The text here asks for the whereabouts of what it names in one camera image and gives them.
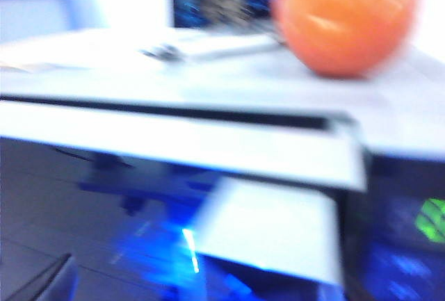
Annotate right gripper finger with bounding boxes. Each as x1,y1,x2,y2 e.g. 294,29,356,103
0,252,76,301

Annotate black glass microwave door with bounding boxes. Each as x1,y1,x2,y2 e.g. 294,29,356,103
0,101,368,301

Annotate orange fruit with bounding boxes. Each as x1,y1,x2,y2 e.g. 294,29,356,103
273,0,423,78

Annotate black Midea microwave oven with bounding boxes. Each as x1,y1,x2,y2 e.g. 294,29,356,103
0,29,445,301

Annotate white paper sheet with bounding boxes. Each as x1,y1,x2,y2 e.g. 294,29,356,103
138,33,282,63

